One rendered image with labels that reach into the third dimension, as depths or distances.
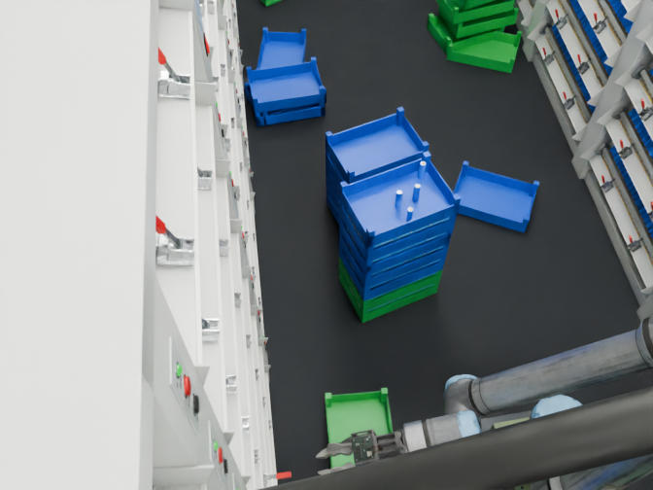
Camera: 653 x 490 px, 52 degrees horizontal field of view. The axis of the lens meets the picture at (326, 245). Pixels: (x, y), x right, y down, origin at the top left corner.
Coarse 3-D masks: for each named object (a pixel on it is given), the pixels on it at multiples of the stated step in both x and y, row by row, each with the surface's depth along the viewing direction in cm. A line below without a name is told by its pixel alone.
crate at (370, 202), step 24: (408, 168) 209; (432, 168) 207; (360, 192) 207; (384, 192) 207; (408, 192) 207; (432, 192) 207; (360, 216) 203; (384, 216) 202; (432, 216) 198; (384, 240) 197
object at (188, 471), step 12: (156, 468) 58; (168, 468) 58; (180, 468) 59; (192, 468) 59; (204, 468) 59; (156, 480) 60; (168, 480) 61; (180, 480) 61; (192, 480) 62; (204, 480) 62
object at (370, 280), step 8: (344, 240) 223; (344, 248) 223; (440, 248) 220; (352, 256) 217; (424, 256) 217; (432, 256) 219; (440, 256) 221; (352, 264) 221; (400, 264) 221; (408, 264) 216; (416, 264) 218; (424, 264) 221; (360, 272) 215; (384, 272) 214; (392, 272) 216; (400, 272) 218; (368, 280) 213; (376, 280) 215; (384, 280) 218
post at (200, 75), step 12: (192, 12) 102; (192, 24) 104; (204, 72) 112; (216, 120) 124; (216, 132) 124; (216, 144) 127; (216, 156) 129; (228, 180) 139; (228, 192) 139; (228, 204) 142; (240, 240) 155; (240, 252) 158; (252, 300) 178; (264, 360) 210
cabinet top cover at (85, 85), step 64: (0, 0) 63; (64, 0) 62; (128, 0) 62; (0, 64) 58; (64, 64) 58; (128, 64) 58; (0, 128) 54; (64, 128) 54; (128, 128) 53; (0, 192) 50; (64, 192) 50; (128, 192) 50; (0, 256) 47; (64, 256) 47; (128, 256) 47; (0, 320) 44; (64, 320) 44; (128, 320) 44; (0, 384) 42; (64, 384) 42; (128, 384) 42; (0, 448) 39; (64, 448) 39; (128, 448) 39
